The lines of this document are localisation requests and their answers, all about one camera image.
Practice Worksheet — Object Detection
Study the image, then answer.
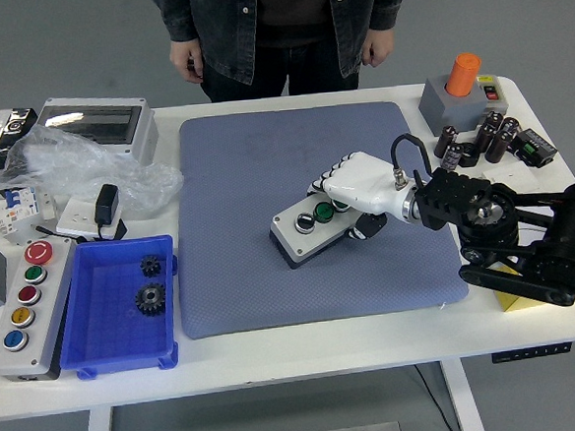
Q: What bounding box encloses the blue plastic bin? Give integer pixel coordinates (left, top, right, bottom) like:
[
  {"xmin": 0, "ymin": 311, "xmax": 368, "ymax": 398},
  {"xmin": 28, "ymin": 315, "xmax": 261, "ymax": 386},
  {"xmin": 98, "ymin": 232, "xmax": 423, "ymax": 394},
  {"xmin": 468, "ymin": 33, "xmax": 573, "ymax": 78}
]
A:
[{"xmin": 50, "ymin": 233, "xmax": 187, "ymax": 383}]

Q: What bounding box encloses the dark cylindrical capacitor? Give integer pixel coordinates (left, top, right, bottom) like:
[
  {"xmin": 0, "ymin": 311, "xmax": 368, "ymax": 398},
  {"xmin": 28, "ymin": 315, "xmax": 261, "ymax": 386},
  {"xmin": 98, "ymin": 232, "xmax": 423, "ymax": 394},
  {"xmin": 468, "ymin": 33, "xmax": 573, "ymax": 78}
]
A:
[
  {"xmin": 481, "ymin": 109, "xmax": 505, "ymax": 132},
  {"xmin": 498, "ymin": 115, "xmax": 522, "ymax": 143},
  {"xmin": 482, "ymin": 129, "xmax": 515, "ymax": 164},
  {"xmin": 471, "ymin": 122, "xmax": 497, "ymax": 154},
  {"xmin": 432, "ymin": 124, "xmax": 461, "ymax": 159},
  {"xmin": 438, "ymin": 142, "xmax": 467, "ymax": 172}
]

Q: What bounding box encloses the grey four-button control box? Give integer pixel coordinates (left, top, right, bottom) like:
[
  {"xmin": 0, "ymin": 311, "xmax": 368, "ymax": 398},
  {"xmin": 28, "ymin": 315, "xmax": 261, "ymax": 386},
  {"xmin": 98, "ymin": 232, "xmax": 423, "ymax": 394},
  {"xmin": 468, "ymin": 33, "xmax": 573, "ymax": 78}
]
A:
[{"xmin": 266, "ymin": 189, "xmax": 371, "ymax": 272}]

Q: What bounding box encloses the person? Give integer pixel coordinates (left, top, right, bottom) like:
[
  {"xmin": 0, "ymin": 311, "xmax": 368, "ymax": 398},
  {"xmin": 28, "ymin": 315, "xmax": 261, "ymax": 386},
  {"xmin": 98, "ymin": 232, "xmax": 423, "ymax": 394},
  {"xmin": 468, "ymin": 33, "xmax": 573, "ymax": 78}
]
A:
[{"xmin": 145, "ymin": 0, "xmax": 422, "ymax": 107}]

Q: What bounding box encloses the white blue circuit breaker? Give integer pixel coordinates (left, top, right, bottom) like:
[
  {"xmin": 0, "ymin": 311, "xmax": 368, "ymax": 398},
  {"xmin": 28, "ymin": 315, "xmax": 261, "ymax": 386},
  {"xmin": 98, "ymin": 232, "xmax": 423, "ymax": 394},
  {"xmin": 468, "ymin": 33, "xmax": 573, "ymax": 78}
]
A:
[{"xmin": 0, "ymin": 185, "xmax": 43, "ymax": 236}]

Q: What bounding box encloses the orange cylinder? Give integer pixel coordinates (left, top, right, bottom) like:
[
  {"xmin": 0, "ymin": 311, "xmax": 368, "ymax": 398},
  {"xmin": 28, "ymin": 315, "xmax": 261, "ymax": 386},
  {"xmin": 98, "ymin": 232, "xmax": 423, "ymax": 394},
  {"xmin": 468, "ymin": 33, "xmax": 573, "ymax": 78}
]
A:
[{"xmin": 442, "ymin": 51, "xmax": 484, "ymax": 99}]

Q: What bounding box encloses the blue-grey padded mat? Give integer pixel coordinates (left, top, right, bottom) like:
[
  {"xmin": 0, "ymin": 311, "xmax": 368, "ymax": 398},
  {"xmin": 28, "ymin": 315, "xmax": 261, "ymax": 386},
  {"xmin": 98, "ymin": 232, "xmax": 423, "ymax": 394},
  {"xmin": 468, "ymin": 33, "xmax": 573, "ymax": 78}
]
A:
[{"xmin": 165, "ymin": 95, "xmax": 473, "ymax": 341}]

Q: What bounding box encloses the yellow white carton box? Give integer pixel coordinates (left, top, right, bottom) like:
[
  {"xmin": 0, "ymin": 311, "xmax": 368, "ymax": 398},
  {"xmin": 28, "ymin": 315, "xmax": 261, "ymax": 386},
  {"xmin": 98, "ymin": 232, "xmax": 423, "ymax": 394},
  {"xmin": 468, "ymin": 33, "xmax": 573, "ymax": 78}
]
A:
[{"xmin": 490, "ymin": 259, "xmax": 575, "ymax": 315}]

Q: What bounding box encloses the grey five-button control station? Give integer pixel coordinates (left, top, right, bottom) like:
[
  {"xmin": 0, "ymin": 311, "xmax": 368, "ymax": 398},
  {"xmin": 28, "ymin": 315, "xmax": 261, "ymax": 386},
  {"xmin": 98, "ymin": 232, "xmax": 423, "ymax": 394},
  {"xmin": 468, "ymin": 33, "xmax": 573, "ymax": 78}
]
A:
[{"xmin": 0, "ymin": 234, "xmax": 86, "ymax": 385}]

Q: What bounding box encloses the black module with green terminal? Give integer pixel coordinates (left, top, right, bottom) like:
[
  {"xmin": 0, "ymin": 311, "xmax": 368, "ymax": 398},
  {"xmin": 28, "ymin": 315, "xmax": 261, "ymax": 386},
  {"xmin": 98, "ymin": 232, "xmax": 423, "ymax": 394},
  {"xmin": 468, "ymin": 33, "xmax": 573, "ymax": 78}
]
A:
[{"xmin": 507, "ymin": 126, "xmax": 560, "ymax": 170}]

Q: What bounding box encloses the white din rail module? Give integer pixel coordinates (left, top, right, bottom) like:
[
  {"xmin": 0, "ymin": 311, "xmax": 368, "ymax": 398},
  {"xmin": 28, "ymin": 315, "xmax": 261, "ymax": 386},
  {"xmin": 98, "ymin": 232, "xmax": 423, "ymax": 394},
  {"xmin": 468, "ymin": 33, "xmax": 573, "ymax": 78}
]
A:
[{"xmin": 36, "ymin": 186, "xmax": 60, "ymax": 222}]

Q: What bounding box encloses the white wall socket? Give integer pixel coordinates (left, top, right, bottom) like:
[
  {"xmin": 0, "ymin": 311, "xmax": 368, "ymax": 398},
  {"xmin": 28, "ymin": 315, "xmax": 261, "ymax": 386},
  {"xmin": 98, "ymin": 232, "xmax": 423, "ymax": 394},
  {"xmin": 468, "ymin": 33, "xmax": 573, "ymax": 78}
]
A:
[{"xmin": 52, "ymin": 193, "xmax": 128, "ymax": 242}]

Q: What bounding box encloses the black cable under table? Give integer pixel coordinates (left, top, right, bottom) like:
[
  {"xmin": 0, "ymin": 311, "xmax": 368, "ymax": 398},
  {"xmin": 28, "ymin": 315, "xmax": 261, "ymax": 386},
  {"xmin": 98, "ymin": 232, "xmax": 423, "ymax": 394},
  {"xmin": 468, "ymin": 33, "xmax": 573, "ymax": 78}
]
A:
[{"xmin": 414, "ymin": 360, "xmax": 462, "ymax": 431}]

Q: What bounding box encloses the large black gear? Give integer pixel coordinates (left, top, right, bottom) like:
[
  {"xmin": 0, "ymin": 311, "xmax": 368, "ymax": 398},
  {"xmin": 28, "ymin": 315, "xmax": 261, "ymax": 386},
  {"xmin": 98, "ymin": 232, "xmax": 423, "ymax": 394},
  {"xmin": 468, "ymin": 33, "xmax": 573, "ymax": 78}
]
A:
[{"xmin": 133, "ymin": 281, "xmax": 170, "ymax": 318}]

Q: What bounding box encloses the black table control panel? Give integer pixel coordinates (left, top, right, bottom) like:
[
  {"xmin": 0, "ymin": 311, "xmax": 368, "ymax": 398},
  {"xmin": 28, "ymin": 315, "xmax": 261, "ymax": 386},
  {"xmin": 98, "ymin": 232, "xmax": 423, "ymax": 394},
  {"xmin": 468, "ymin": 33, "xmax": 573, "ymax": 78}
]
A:
[{"xmin": 490, "ymin": 340, "xmax": 574, "ymax": 364}]

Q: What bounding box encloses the grey enclosure with clear lid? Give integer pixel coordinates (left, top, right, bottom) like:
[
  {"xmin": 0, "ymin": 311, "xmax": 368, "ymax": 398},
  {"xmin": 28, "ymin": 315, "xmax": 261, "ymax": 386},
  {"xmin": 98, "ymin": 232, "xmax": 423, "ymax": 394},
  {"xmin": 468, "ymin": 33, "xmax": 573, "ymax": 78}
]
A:
[{"xmin": 30, "ymin": 90, "xmax": 161, "ymax": 174}]

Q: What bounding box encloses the black power adapter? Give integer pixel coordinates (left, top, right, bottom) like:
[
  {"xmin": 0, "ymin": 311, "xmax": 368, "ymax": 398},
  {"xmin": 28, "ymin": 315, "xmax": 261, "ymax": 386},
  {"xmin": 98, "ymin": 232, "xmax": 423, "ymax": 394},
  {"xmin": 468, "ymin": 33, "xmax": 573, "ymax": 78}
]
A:
[{"xmin": 91, "ymin": 182, "xmax": 122, "ymax": 228}]

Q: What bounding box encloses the black adapter cord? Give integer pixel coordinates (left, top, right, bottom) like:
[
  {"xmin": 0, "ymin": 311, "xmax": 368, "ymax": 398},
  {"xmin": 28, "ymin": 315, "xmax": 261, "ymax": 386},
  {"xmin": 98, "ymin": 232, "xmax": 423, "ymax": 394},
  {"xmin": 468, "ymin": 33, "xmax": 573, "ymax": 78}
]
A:
[{"xmin": 30, "ymin": 218, "xmax": 103, "ymax": 247}]

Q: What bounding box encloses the person's left hand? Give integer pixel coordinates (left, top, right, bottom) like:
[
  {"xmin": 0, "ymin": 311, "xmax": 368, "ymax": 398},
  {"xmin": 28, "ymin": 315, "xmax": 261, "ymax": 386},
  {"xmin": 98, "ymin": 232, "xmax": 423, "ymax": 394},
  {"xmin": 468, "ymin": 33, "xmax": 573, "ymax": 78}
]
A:
[{"xmin": 358, "ymin": 28, "xmax": 397, "ymax": 69}]

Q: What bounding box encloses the clear plastic bag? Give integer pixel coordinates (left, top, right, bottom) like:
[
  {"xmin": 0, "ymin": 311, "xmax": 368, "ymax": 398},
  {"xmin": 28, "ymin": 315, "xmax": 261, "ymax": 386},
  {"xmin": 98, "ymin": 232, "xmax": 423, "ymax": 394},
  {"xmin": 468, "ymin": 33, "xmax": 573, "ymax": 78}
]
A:
[{"xmin": 0, "ymin": 114, "xmax": 187, "ymax": 224}]

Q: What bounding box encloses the small black gear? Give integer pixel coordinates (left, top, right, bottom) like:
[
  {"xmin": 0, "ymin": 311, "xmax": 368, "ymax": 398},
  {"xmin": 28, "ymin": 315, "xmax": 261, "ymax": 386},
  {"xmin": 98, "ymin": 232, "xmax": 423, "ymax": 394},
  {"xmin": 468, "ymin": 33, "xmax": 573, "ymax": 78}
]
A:
[{"xmin": 139, "ymin": 254, "xmax": 162, "ymax": 279}]

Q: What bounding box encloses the person's right hand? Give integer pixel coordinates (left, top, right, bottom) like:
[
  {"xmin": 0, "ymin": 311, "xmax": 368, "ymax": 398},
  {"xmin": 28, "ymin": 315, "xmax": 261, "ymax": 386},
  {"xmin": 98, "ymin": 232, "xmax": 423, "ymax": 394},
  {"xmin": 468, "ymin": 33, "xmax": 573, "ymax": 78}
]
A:
[{"xmin": 167, "ymin": 37, "xmax": 206, "ymax": 86}]

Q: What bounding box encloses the grey switch box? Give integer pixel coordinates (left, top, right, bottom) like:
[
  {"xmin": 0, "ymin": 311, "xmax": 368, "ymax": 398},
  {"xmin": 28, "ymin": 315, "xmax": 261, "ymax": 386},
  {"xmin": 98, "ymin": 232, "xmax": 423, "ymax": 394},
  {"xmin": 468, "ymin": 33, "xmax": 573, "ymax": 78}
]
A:
[{"xmin": 415, "ymin": 70, "xmax": 511, "ymax": 136}]

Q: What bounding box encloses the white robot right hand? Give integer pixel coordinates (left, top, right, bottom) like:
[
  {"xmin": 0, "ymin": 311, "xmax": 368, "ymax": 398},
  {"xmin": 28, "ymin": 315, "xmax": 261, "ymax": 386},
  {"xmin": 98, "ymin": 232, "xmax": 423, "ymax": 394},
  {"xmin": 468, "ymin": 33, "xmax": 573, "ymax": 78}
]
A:
[{"xmin": 304, "ymin": 148, "xmax": 412, "ymax": 245}]

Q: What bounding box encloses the small black holder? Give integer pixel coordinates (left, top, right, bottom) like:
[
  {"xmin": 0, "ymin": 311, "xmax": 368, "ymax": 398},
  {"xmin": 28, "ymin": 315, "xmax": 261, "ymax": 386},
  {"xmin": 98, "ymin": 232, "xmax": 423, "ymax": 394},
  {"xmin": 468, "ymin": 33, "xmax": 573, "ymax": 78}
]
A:
[{"xmin": 457, "ymin": 140, "xmax": 482, "ymax": 169}]

